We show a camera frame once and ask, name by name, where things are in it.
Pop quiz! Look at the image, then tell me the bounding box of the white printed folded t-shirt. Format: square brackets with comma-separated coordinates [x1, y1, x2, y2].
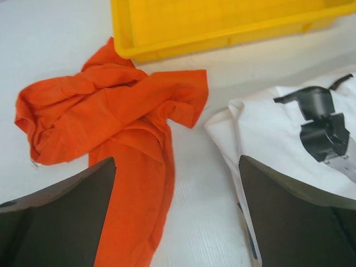
[205, 68, 355, 266]

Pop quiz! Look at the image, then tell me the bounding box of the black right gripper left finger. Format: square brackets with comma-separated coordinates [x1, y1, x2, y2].
[1, 157, 116, 266]

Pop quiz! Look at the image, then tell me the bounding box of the yellow plastic tray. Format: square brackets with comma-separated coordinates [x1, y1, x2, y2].
[111, 0, 355, 62]

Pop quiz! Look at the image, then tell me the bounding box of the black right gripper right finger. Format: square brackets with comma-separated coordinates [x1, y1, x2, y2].
[239, 156, 355, 266]

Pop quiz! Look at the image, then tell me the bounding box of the orange t-shirt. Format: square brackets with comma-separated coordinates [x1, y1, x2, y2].
[14, 39, 209, 266]

